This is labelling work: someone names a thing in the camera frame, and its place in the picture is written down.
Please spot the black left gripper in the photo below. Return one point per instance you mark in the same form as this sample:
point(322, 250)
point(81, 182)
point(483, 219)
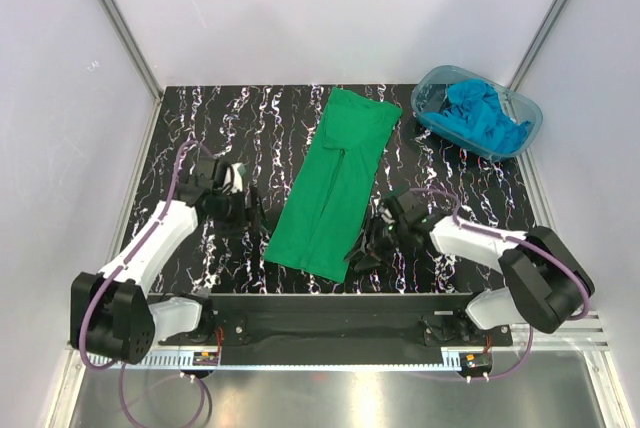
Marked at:
point(242, 221)

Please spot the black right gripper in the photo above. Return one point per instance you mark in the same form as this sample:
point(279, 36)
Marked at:
point(365, 241)

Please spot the green t shirt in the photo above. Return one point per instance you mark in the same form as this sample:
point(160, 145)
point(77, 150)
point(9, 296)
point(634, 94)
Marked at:
point(322, 216)

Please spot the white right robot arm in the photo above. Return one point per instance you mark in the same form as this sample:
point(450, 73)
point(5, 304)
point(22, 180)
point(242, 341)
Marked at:
point(545, 285)

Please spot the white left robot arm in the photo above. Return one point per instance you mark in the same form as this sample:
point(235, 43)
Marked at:
point(110, 314)

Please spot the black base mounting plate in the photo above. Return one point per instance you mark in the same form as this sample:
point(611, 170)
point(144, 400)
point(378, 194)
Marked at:
point(387, 326)

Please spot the clear blue plastic bin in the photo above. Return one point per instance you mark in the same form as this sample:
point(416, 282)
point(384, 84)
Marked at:
point(427, 98)

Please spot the blue t shirt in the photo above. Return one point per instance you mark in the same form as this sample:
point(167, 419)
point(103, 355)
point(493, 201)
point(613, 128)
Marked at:
point(471, 115)

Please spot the white slotted cable duct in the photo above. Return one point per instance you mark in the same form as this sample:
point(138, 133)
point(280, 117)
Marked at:
point(236, 359)

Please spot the aluminium front frame rail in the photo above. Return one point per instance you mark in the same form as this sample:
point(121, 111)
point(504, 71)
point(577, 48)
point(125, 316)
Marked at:
point(566, 380)

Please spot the left aluminium corner post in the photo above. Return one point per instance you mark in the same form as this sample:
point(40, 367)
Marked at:
point(132, 48)

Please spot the aluminium corner post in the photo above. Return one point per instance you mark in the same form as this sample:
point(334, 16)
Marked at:
point(132, 48)
point(546, 27)

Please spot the right aluminium corner post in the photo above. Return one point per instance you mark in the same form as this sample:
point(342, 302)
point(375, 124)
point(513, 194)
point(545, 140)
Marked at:
point(546, 27)

